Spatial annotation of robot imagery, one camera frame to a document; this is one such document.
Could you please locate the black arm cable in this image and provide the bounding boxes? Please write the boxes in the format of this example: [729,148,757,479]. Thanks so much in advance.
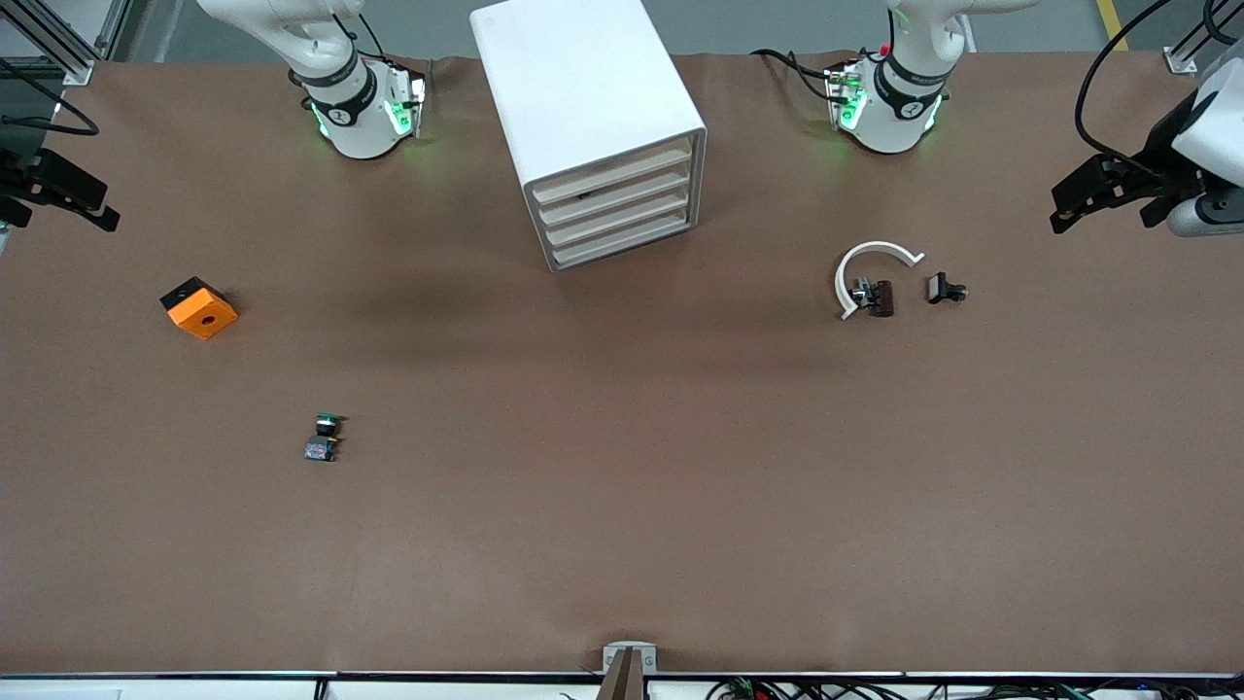
[1074,0,1244,186]
[0,58,100,137]

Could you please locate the aluminium frame profile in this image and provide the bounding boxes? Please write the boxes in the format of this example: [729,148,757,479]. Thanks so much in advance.
[0,0,132,87]
[1163,0,1244,75]

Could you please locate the green push button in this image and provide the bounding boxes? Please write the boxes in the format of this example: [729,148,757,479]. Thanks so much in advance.
[305,413,344,463]

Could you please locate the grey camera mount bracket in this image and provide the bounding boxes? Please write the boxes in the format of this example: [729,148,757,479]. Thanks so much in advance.
[602,641,659,675]

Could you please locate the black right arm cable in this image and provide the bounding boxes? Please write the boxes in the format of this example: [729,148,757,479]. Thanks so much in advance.
[0,58,100,137]

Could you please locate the small brown black component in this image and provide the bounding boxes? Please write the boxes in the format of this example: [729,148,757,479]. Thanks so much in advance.
[851,278,895,319]

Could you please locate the brown table cover mat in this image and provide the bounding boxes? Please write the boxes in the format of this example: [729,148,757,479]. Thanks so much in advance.
[0,51,1244,677]

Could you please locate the orange and black block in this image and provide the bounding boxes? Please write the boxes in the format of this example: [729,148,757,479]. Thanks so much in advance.
[160,276,239,341]

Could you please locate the white curved plastic ring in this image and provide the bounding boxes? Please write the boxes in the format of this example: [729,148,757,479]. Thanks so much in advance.
[835,241,925,321]

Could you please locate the black table edge strip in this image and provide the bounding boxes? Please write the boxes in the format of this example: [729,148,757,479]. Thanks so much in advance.
[0,669,1244,682]

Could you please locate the bundle of cables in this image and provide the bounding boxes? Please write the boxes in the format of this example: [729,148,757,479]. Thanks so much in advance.
[705,679,1244,700]

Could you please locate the white panel below table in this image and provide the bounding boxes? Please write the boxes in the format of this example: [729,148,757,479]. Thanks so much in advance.
[0,681,322,700]

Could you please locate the black base cable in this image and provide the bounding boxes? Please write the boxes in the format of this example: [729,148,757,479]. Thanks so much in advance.
[751,47,847,103]

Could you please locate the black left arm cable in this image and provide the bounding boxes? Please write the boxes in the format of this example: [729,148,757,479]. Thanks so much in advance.
[1074,0,1244,186]

